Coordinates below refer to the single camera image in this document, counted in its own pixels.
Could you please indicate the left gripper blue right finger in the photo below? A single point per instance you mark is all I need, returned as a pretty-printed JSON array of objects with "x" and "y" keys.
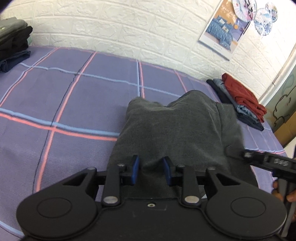
[{"x": 185, "y": 177}]

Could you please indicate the dark grey pants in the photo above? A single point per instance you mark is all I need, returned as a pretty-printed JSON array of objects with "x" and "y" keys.
[{"x": 193, "y": 130}]

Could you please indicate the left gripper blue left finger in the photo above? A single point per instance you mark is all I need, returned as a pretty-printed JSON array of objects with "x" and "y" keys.
[{"x": 116, "y": 177}]

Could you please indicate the bedding poster on wall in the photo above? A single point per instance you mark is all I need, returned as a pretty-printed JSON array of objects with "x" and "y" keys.
[{"x": 224, "y": 30}]

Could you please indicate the folded grey green clothes stack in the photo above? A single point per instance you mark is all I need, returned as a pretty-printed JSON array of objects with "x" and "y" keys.
[{"x": 14, "y": 42}]

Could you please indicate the folded dark red garment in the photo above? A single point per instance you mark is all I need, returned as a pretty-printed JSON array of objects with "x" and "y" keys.
[{"x": 244, "y": 96}]

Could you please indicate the person's right hand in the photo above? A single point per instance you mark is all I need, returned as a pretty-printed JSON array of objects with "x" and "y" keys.
[{"x": 290, "y": 198}]

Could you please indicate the purple plaid bed sheet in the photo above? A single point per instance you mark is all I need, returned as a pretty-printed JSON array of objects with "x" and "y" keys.
[{"x": 61, "y": 112}]

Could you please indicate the pink white paper fan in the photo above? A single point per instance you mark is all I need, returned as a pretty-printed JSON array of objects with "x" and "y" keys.
[{"x": 245, "y": 10}]

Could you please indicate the cardboard box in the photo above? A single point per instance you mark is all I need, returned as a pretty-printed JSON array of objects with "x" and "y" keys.
[{"x": 286, "y": 133}]

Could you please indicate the folded light blue jeans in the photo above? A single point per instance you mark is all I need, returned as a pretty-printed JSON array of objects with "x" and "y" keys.
[{"x": 243, "y": 111}]

